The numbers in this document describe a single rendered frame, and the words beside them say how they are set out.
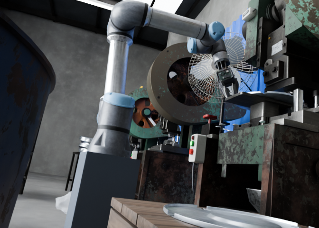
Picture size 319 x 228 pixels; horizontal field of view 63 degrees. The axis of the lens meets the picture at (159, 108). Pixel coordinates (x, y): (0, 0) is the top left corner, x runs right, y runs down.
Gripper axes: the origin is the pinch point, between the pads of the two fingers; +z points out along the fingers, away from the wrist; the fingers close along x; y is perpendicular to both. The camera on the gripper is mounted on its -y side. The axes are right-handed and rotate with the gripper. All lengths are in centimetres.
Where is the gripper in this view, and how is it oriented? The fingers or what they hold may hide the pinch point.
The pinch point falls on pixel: (233, 101)
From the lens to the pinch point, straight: 127.8
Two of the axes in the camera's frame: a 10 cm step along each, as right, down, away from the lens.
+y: -4.4, -2.8, -8.6
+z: 1.5, 9.1, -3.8
